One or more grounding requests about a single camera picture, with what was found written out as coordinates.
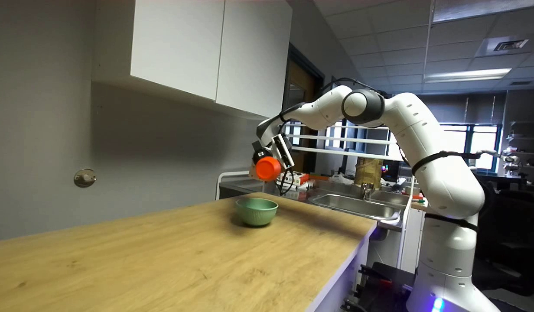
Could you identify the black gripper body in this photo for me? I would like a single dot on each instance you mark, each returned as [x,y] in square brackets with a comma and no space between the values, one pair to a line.
[261,151]

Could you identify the orange plastic cup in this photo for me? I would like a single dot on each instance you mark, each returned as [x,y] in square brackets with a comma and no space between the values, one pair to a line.
[268,168]

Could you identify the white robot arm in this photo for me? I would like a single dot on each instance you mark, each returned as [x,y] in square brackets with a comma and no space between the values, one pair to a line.
[441,173]

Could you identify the green bowl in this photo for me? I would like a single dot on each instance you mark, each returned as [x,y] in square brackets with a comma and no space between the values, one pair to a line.
[257,211]

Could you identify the red and white box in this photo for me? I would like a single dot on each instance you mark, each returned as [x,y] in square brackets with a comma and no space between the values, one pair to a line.
[299,180]

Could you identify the stainless steel sink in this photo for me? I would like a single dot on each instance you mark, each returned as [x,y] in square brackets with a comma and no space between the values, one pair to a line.
[355,204]

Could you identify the black equipment with red parts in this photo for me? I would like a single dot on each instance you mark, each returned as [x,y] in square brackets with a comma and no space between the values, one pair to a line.
[382,286]

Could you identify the window with blinds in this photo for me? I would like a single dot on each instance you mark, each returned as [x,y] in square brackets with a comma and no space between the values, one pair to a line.
[472,144]

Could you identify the rectangular ceiling light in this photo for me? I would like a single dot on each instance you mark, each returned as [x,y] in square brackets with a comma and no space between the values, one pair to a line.
[469,74]

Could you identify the ceiling air vent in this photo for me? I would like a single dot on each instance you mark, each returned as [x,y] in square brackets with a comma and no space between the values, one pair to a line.
[505,45]

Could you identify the white metal tube frame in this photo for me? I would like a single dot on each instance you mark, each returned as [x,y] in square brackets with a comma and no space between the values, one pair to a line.
[226,175]

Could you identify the white wall cabinet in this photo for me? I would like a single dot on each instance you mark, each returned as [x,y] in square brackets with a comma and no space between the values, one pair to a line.
[192,52]

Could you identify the round metal wall knob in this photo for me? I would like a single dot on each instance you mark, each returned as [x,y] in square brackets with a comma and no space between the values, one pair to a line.
[86,177]

